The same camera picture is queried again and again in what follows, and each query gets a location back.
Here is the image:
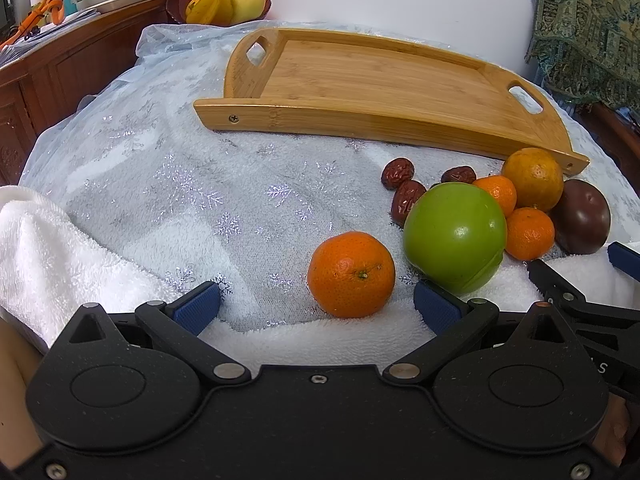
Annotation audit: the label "orange flexible tripod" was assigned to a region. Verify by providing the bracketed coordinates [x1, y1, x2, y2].
[1, 0, 65, 48]

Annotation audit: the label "yellow starfruit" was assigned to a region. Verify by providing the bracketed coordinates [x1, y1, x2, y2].
[186, 0, 232, 27]

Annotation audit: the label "yellow mango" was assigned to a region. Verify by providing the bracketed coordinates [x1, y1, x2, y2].
[230, 0, 266, 25]

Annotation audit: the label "large dull orange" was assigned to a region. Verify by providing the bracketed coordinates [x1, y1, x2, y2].
[501, 148, 564, 212]

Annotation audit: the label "wooden cabinet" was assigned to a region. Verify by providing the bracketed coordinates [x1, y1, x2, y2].
[0, 0, 169, 184]

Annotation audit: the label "bamboo serving tray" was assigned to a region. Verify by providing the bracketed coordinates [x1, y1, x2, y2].
[193, 27, 589, 176]

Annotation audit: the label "papers on cabinet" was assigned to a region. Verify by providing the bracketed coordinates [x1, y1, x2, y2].
[0, 9, 101, 67]

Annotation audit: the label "person left hand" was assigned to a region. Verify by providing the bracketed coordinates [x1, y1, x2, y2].
[0, 321, 42, 469]

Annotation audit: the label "green apple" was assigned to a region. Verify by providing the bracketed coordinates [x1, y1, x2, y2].
[404, 182, 506, 295]

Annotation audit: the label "small mandarin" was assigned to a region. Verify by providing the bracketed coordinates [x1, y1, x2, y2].
[473, 176, 518, 218]
[506, 207, 555, 261]

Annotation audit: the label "white snowflake tablecloth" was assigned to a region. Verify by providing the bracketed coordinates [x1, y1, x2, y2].
[18, 19, 640, 331]

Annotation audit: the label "white towel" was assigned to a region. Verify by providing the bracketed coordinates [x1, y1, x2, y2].
[0, 184, 640, 376]

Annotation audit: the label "orange mandarin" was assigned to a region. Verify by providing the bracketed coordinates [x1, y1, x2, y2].
[307, 231, 396, 318]

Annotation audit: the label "small wooden side table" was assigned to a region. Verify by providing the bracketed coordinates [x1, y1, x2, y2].
[575, 103, 640, 193]

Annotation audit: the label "red jujube date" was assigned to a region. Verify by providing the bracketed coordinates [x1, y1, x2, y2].
[440, 166, 477, 184]
[381, 157, 414, 190]
[390, 180, 426, 228]

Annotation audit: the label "dark purple plum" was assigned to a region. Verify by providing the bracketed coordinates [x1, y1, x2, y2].
[549, 179, 611, 255]

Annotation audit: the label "green patterned fringed shawl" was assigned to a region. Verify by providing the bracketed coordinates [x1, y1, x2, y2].
[527, 0, 639, 113]

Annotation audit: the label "small mandarin front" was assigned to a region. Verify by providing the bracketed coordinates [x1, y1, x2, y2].
[506, 207, 555, 261]

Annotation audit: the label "person right hand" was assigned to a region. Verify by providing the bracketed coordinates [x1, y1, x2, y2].
[592, 394, 629, 467]

